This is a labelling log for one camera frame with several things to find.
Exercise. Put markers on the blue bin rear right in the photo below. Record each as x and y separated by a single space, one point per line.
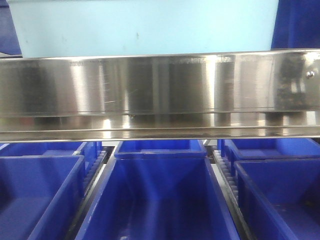
270 148

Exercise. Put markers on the blue bin rear centre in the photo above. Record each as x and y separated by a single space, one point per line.
146 149

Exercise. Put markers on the blue bin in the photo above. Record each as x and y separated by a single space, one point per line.
270 148
39 196
146 149
280 199
87 149
158 199

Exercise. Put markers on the blue bin front left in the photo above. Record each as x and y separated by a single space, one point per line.
39 196

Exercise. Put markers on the blue bin front centre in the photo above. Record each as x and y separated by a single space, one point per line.
158 199

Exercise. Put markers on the blue bin front right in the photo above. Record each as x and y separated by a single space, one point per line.
280 199

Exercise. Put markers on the blue bin rear left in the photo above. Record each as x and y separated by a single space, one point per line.
87 149

